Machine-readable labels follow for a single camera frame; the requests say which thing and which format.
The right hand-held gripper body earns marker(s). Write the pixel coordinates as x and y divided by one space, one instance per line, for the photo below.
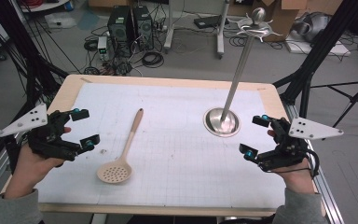
292 149

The beige slotted spoon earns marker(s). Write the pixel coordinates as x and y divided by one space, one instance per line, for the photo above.
115 172

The white grid mat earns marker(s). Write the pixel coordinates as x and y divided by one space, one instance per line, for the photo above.
174 155

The flat black device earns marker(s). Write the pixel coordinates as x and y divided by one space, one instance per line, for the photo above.
208 21

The person's left hand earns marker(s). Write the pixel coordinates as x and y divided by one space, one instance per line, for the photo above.
28 171

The white round table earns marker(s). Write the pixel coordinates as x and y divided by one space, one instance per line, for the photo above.
43 5

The black tripod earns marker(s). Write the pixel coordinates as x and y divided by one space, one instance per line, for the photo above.
352 99

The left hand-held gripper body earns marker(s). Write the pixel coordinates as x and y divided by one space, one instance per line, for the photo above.
48 138

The grey bench power supply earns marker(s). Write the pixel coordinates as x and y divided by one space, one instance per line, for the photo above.
102 46

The large cardboard box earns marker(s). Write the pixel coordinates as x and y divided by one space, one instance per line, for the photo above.
287 18

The black computer tower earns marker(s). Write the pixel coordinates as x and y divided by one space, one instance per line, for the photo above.
143 26
119 29

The person's right hand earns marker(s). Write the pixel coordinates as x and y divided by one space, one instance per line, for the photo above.
298 179

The metal utensil stand with hooks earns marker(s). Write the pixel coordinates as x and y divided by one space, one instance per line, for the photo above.
223 124

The grey bag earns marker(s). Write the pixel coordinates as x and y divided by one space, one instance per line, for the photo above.
315 26

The black frame post with braces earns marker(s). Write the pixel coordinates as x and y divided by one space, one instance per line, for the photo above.
320 46

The white foam board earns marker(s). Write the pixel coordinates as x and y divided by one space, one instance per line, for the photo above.
323 48

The white mobile stand base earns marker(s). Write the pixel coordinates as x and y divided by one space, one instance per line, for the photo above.
169 31

